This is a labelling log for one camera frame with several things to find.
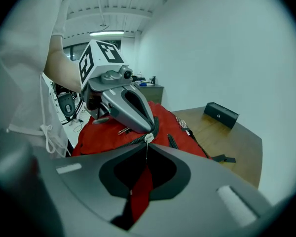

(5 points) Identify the black bag zipper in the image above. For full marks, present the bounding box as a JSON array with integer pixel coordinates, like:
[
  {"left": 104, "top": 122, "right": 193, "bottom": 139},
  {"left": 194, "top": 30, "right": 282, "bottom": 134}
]
[{"left": 124, "top": 116, "right": 160, "bottom": 148}]

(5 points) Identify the dark window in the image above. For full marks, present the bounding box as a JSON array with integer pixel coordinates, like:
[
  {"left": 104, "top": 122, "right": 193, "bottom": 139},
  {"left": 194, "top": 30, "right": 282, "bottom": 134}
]
[{"left": 63, "top": 42, "right": 91, "bottom": 61}]

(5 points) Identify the person's white garment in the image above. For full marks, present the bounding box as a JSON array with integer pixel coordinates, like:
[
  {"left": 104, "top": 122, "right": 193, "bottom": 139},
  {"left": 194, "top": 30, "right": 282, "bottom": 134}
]
[{"left": 0, "top": 0, "right": 72, "bottom": 159}]

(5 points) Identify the fluorescent ceiling light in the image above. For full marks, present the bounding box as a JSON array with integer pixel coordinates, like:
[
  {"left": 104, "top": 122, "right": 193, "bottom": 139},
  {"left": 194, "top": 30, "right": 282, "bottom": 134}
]
[{"left": 89, "top": 30, "right": 125, "bottom": 37}]

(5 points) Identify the white zipper pull cord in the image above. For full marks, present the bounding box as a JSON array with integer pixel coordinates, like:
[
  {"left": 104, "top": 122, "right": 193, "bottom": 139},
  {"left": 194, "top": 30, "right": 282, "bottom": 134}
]
[{"left": 144, "top": 133, "right": 155, "bottom": 163}]

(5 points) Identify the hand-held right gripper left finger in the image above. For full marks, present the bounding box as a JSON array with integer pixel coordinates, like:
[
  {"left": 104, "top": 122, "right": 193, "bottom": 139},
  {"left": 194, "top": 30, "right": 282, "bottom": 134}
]
[{"left": 36, "top": 143, "right": 149, "bottom": 237}]

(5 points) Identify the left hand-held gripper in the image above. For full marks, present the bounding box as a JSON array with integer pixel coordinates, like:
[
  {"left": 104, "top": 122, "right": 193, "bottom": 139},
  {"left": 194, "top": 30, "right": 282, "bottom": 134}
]
[{"left": 78, "top": 39, "right": 156, "bottom": 134}]

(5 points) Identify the grey gripper-mounted fisheye camera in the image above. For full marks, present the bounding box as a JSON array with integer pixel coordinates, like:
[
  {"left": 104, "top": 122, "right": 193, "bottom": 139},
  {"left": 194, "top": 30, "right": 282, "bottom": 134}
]
[{"left": 100, "top": 65, "right": 134, "bottom": 85}]

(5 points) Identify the grey cabinet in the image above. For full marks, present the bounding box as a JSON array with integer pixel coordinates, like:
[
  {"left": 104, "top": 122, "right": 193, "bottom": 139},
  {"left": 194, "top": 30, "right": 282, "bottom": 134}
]
[{"left": 134, "top": 81, "right": 165, "bottom": 106}]

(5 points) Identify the black and grey machine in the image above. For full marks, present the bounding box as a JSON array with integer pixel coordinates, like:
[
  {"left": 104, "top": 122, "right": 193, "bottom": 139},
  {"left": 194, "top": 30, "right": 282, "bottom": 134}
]
[{"left": 57, "top": 92, "right": 83, "bottom": 125}]

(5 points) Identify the black rectangular box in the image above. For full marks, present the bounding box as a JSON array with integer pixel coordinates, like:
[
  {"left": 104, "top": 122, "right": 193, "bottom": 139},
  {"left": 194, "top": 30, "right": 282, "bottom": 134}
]
[{"left": 203, "top": 101, "right": 240, "bottom": 129}]

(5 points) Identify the person's left forearm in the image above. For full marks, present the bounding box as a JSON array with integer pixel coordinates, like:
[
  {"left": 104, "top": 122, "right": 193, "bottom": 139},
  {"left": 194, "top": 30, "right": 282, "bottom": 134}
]
[{"left": 43, "top": 35, "right": 82, "bottom": 93}]

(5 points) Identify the black floor cable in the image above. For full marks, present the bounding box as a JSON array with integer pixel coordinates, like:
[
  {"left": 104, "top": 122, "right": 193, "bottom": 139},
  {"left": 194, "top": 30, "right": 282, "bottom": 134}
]
[{"left": 61, "top": 117, "right": 85, "bottom": 133}]

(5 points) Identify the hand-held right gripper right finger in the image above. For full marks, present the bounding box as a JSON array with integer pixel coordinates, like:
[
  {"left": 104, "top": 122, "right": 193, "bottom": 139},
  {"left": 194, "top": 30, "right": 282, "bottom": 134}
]
[{"left": 127, "top": 143, "right": 272, "bottom": 237}]

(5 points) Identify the red fabric bag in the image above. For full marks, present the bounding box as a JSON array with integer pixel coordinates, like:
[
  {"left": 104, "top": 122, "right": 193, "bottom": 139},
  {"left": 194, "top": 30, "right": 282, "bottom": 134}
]
[{"left": 71, "top": 100, "right": 237, "bottom": 223}]

